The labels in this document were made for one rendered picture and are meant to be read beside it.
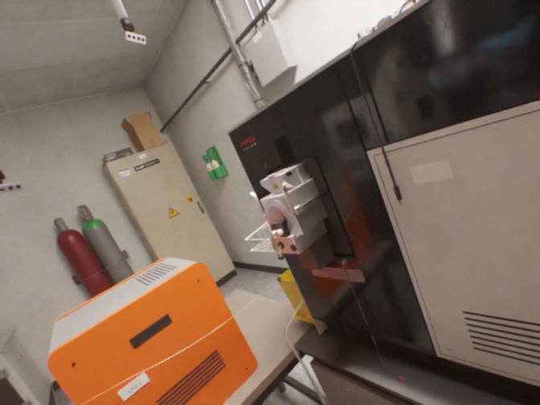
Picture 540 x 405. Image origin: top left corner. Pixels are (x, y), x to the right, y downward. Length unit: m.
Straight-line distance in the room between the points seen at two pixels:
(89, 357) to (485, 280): 0.86
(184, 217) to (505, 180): 3.50
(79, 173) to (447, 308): 3.81
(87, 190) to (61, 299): 1.22
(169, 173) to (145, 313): 2.99
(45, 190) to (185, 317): 3.21
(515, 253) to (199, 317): 0.77
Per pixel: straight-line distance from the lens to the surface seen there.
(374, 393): 0.89
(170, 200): 3.70
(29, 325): 4.01
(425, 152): 0.49
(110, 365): 0.90
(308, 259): 0.67
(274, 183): 0.62
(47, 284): 3.94
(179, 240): 3.70
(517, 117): 0.45
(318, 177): 0.63
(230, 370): 1.02
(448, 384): 0.79
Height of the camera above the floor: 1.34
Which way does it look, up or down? 12 degrees down
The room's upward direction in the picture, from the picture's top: 24 degrees counter-clockwise
